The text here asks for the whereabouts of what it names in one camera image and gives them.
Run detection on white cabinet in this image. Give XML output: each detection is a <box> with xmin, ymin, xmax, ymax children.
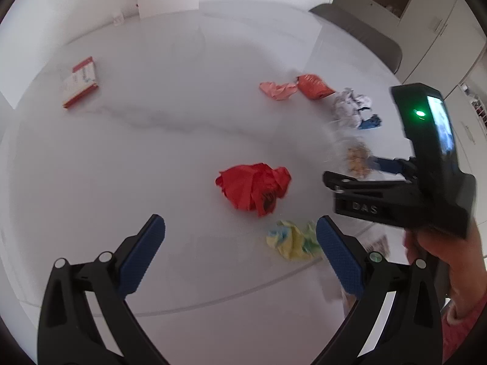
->
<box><xmin>330</xmin><ymin>0</ymin><xmax>487</xmax><ymax>145</ymax></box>

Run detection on yellow and blue paper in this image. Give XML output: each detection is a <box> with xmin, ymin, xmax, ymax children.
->
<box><xmin>266</xmin><ymin>220</ymin><xmax>323</xmax><ymax>261</ymax></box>

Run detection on orange crumpled wrapper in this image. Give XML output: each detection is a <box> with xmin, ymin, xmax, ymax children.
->
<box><xmin>296</xmin><ymin>74</ymin><xmax>336</xmax><ymax>100</ymax></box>

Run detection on person's right hand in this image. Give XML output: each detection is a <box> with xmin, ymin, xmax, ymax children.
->
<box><xmin>402</xmin><ymin>218</ymin><xmax>487</xmax><ymax>314</ymax></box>

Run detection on red and white box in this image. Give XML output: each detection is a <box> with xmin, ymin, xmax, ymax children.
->
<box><xmin>61</xmin><ymin>57</ymin><xmax>100</xmax><ymax>109</ymax></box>

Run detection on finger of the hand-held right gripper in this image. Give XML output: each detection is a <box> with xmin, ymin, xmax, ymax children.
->
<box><xmin>373</xmin><ymin>156</ymin><xmax>419</xmax><ymax>183</ymax></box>
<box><xmin>323</xmin><ymin>171</ymin><xmax>417</xmax><ymax>196</ymax></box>

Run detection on small blue crumpled paper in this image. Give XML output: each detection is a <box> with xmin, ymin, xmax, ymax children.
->
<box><xmin>358</xmin><ymin>114</ymin><xmax>383</xmax><ymax>130</ymax></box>

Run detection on red crumpled paper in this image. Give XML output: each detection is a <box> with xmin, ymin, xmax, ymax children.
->
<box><xmin>215</xmin><ymin>163</ymin><xmax>292</xmax><ymax>217</ymax></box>

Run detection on grey chair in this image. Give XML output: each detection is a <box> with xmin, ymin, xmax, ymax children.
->
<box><xmin>309</xmin><ymin>4</ymin><xmax>403</xmax><ymax>75</ymax></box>

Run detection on pink crumpled paper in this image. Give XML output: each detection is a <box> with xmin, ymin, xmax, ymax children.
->
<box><xmin>259</xmin><ymin>81</ymin><xmax>298</xmax><ymax>101</ymax></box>

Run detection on clear plastic snack bag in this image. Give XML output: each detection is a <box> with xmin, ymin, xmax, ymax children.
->
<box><xmin>327</xmin><ymin>122</ymin><xmax>381</xmax><ymax>179</ymax></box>

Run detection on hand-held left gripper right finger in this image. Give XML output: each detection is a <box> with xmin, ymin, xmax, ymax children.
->
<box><xmin>312</xmin><ymin>215</ymin><xmax>444</xmax><ymax>365</ymax></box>

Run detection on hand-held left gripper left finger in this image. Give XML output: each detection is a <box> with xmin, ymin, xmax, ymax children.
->
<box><xmin>37</xmin><ymin>214</ymin><xmax>170</xmax><ymax>365</ymax></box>

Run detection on printed paper sheet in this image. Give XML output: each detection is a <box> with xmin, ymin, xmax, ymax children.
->
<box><xmin>359</xmin><ymin>235</ymin><xmax>391</xmax><ymax>261</ymax></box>

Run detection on person's right forearm pink sleeve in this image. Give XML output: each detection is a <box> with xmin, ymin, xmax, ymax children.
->
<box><xmin>440</xmin><ymin>298</ymin><xmax>487</xmax><ymax>365</ymax></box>

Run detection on white crumpled paper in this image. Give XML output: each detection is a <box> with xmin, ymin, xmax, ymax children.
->
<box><xmin>332</xmin><ymin>88</ymin><xmax>373</xmax><ymax>129</ymax></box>

